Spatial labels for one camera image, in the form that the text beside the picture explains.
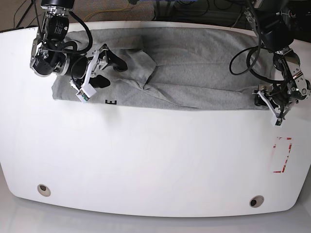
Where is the yellow cable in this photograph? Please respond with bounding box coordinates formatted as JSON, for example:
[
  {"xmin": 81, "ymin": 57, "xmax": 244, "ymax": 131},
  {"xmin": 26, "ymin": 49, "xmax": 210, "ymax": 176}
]
[{"xmin": 84, "ymin": 1, "xmax": 132, "ymax": 22}]

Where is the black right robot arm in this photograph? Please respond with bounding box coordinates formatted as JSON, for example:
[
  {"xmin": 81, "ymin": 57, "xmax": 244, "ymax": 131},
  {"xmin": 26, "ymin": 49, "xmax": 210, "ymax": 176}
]
[{"xmin": 30, "ymin": 0, "xmax": 128, "ymax": 90}]

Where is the red tape rectangle marking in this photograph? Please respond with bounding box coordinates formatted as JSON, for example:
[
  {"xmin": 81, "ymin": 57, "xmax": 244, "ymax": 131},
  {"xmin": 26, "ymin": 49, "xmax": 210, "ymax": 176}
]
[{"xmin": 270, "ymin": 137, "xmax": 293, "ymax": 174}]

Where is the left table grommet hole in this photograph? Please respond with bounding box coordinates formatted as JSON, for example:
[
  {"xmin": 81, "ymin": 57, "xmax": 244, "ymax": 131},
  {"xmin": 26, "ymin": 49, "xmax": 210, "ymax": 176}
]
[{"xmin": 37, "ymin": 184, "xmax": 51, "ymax": 197}]

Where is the table grommet hole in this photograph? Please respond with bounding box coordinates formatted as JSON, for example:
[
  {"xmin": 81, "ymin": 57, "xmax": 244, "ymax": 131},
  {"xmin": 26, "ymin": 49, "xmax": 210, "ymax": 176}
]
[
  {"xmin": 37, "ymin": 184, "xmax": 51, "ymax": 197},
  {"xmin": 249, "ymin": 195, "xmax": 264, "ymax": 208}
]

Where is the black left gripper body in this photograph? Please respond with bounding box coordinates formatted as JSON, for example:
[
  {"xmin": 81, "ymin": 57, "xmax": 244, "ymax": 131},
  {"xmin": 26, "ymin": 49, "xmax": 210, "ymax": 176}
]
[{"xmin": 252, "ymin": 84, "xmax": 279, "ymax": 110}]

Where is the grey t-shirt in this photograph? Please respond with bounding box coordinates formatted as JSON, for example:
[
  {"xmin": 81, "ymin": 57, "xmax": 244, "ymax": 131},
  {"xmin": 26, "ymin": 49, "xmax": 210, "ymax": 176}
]
[{"xmin": 52, "ymin": 27, "xmax": 287, "ymax": 112}]

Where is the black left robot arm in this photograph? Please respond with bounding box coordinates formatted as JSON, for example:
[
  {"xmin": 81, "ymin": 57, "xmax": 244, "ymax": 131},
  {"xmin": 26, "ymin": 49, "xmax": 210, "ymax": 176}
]
[{"xmin": 245, "ymin": 0, "xmax": 311, "ymax": 115}]

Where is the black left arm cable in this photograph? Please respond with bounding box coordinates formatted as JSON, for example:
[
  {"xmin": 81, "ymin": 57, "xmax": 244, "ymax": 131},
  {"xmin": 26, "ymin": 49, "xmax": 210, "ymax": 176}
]
[{"xmin": 229, "ymin": 0, "xmax": 264, "ymax": 76}]

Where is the right table grommet hole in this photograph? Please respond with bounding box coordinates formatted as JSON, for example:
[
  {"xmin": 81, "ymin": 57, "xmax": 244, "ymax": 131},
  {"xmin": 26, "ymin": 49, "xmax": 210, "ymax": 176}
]
[{"xmin": 249, "ymin": 195, "xmax": 264, "ymax": 208}]

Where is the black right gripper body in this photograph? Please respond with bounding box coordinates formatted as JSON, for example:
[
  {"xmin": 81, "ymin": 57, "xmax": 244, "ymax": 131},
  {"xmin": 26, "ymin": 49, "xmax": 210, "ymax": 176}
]
[{"xmin": 70, "ymin": 43, "xmax": 115, "ymax": 90}]

